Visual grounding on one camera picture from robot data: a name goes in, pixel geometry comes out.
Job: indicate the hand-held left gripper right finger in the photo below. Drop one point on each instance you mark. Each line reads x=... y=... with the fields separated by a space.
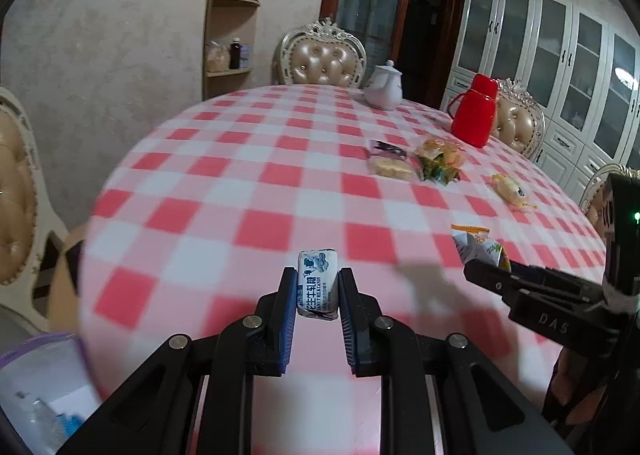
x=348 y=320

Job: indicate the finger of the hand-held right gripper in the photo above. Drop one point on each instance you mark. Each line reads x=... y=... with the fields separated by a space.
x=565 y=320
x=530 y=280

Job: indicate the pink and black snack packet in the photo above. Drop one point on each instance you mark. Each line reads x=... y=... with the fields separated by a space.
x=385 y=148

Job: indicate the dark brown bottle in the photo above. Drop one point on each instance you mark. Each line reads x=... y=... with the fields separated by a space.
x=235 y=55

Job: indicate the yellow packet with pale snack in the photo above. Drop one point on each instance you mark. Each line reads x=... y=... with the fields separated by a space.
x=510 y=190

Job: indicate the white ceramic teapot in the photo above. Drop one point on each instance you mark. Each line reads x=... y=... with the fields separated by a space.
x=382 y=87

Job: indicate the wooden corner shelf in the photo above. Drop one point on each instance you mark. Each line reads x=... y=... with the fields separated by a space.
x=230 y=77

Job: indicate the red thermos jug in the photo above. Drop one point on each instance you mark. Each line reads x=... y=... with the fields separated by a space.
x=472 y=115

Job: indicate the clear bread bun packet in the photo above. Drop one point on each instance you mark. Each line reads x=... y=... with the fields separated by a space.
x=440 y=150

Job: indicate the beige tufted dining chair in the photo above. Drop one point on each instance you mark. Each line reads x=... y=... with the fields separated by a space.
x=322 y=62
x=597 y=195
x=517 y=120
x=15 y=185

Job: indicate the small blue box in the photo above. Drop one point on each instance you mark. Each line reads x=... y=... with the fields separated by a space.
x=245 y=56

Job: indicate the small white candy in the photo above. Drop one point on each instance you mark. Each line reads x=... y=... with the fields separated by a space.
x=316 y=280

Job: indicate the pale yellow cake packet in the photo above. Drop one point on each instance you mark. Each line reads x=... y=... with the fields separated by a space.
x=392 y=167

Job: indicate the orange and white snack packet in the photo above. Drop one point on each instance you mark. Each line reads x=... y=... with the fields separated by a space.
x=477 y=245

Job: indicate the person's right hand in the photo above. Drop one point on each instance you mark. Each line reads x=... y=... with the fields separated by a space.
x=575 y=385

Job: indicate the green snack packet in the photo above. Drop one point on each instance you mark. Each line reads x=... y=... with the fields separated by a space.
x=440 y=174

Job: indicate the clear bag of food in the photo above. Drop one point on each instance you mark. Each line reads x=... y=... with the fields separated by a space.
x=218 y=57

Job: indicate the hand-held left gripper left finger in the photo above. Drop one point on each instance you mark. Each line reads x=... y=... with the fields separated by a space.
x=286 y=315

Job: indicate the white glass-door cabinet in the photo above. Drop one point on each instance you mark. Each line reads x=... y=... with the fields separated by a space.
x=560 y=65

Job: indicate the dark wooden glass door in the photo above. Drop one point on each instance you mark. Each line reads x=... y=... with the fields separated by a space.
x=400 y=10

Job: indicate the clear plastic storage bin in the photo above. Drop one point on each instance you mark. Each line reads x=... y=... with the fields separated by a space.
x=30 y=385

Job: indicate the pink checkered tablecloth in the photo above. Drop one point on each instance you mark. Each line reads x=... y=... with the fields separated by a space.
x=225 y=185

